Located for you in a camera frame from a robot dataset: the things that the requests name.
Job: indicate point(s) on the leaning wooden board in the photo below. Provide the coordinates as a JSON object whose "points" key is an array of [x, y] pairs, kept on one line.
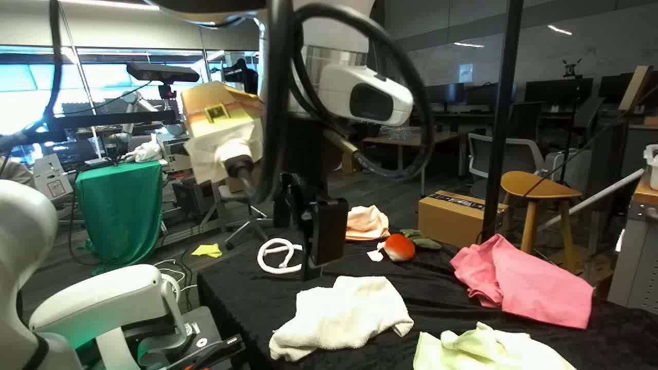
{"points": [[636, 87]]}

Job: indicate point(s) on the white diagonal rod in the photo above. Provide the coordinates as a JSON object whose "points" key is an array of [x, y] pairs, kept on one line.
{"points": [[604, 195]]}

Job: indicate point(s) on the wooden office desk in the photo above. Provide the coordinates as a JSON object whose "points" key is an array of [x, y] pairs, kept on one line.
{"points": [[413, 135]]}

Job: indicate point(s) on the open brown cardboard box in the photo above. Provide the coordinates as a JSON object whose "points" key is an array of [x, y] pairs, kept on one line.
{"points": [[218, 110]]}

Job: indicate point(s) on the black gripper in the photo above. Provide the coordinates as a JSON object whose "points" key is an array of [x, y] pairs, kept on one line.
{"points": [[330, 229]]}

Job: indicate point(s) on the white plastic container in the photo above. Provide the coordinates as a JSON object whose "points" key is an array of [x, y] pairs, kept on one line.
{"points": [[652, 167]]}

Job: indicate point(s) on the wooden stool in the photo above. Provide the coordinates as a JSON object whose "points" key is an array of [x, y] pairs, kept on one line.
{"points": [[537, 186]]}

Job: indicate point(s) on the peach white t-shirt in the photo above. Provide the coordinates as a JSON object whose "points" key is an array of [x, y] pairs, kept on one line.
{"points": [[364, 223]]}

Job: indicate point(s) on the pink t-shirt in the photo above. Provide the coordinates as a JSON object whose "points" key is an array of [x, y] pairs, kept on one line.
{"points": [[527, 283]]}

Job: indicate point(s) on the black table cloth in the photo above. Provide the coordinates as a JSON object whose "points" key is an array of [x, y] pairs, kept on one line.
{"points": [[424, 295]]}

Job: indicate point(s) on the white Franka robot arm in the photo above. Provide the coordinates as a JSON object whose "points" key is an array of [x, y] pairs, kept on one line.
{"points": [[361, 88]]}

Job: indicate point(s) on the grey cabinet wooden top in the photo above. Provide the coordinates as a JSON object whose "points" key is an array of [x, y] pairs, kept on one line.
{"points": [[635, 259]]}

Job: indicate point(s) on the black vertical pole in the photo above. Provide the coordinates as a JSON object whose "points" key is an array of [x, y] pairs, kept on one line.
{"points": [[502, 124]]}

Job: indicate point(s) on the cream white towel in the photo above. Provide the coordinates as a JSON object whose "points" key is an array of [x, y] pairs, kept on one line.
{"points": [[342, 311]]}

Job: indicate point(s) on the black computer monitor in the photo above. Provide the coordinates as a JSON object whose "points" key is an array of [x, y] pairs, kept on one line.
{"points": [[558, 91]]}

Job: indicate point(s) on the brown cardboard box black tape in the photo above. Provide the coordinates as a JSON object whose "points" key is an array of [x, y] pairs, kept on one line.
{"points": [[448, 218]]}

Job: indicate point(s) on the pale green white t-shirt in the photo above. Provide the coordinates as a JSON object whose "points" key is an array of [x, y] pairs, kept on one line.
{"points": [[480, 350]]}

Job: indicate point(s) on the white frame office chair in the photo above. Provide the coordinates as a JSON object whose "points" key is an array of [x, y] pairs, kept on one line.
{"points": [[527, 147]]}

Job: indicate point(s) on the white crumpled cloth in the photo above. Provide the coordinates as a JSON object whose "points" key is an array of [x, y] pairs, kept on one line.
{"points": [[145, 151]]}

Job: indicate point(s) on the yellow cloth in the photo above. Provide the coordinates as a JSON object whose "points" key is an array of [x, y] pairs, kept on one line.
{"points": [[206, 250]]}

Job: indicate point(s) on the green cloth covered stand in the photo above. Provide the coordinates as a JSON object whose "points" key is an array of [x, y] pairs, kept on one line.
{"points": [[119, 211]]}

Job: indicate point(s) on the black stereo camera bar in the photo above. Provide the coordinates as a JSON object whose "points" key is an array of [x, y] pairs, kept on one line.
{"points": [[164, 72]]}

